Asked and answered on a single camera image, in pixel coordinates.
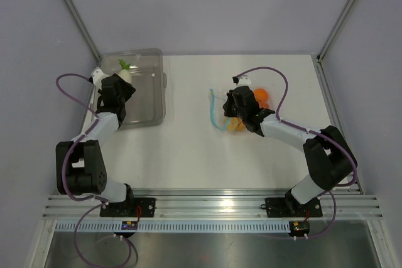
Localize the white fake radish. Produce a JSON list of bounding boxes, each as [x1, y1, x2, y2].
[[118, 59, 132, 83]]

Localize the zip top bag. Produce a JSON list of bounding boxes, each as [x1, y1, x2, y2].
[[209, 86, 275, 136]]

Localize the clear plastic container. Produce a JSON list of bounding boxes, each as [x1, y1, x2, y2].
[[99, 48, 167, 128]]

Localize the golden fake pastry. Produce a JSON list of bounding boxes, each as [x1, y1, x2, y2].
[[222, 117, 246, 132]]

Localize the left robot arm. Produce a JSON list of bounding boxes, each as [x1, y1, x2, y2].
[[55, 68, 136, 217]]

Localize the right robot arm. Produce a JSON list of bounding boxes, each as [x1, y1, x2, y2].
[[223, 86, 357, 217]]

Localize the orange fake fruit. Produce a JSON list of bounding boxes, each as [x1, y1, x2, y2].
[[253, 88, 269, 103]]

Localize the left controller board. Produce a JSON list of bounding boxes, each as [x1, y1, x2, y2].
[[121, 221, 138, 230]]

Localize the controller board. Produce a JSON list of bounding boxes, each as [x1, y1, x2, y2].
[[290, 221, 310, 235], [121, 221, 138, 230]]

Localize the right controller board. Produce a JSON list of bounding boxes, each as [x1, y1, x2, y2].
[[290, 221, 310, 235]]

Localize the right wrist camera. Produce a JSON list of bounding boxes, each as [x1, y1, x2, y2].
[[232, 74, 251, 87]]

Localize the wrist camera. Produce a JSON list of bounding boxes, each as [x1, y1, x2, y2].
[[232, 74, 251, 87], [89, 67, 109, 89]]

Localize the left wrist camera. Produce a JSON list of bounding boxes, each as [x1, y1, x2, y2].
[[89, 67, 109, 89]]

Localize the aluminium mounting rail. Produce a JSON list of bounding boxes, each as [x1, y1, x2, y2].
[[42, 189, 383, 220]]

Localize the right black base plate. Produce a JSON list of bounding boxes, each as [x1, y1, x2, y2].
[[260, 197, 323, 218]]

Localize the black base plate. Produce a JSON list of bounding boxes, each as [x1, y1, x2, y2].
[[260, 197, 323, 218], [100, 197, 156, 218]]

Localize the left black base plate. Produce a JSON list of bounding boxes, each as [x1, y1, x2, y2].
[[100, 197, 156, 218]]

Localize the left frame post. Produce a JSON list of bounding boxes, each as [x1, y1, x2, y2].
[[62, 0, 101, 62]]

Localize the frame post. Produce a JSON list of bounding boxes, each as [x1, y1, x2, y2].
[[317, 0, 358, 64], [62, 0, 101, 62]]

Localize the white slotted cable duct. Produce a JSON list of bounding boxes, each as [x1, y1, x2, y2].
[[55, 220, 290, 233]]

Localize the right frame post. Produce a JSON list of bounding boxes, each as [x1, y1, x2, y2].
[[317, 0, 358, 64]]

